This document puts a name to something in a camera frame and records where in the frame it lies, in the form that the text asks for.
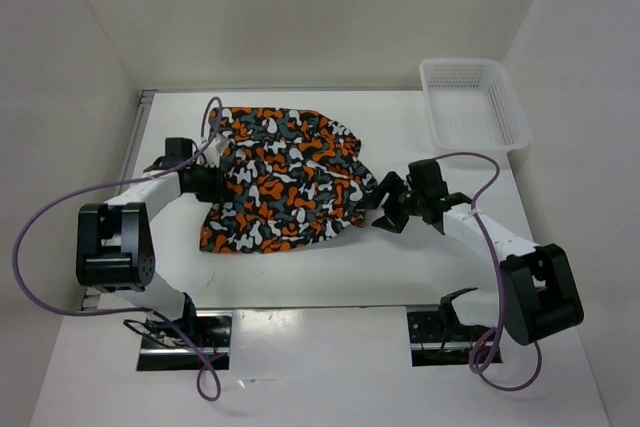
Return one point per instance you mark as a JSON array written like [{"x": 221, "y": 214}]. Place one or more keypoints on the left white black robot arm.
[{"x": 115, "y": 251}]

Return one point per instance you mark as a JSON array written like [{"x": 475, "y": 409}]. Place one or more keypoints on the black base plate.
[
  {"x": 432, "y": 345},
  {"x": 162, "y": 349}
]

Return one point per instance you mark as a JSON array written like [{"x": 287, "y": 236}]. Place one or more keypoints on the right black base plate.
[{"x": 432, "y": 345}]

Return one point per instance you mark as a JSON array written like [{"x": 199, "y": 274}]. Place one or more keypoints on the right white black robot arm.
[{"x": 537, "y": 296}]

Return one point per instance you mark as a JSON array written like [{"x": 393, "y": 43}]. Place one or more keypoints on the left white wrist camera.
[{"x": 211, "y": 155}]

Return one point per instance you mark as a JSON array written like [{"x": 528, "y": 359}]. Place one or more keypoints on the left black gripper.
[{"x": 217, "y": 192}]

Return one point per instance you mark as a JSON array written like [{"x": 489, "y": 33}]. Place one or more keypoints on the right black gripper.
[{"x": 389, "y": 183}]

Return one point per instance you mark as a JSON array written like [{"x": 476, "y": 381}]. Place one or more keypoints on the white plastic basket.
[{"x": 471, "y": 105}]

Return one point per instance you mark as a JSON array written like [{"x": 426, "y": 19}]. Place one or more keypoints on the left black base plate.
[{"x": 162, "y": 349}]

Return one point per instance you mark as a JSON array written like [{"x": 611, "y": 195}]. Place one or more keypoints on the orange camouflage shorts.
[{"x": 291, "y": 178}]

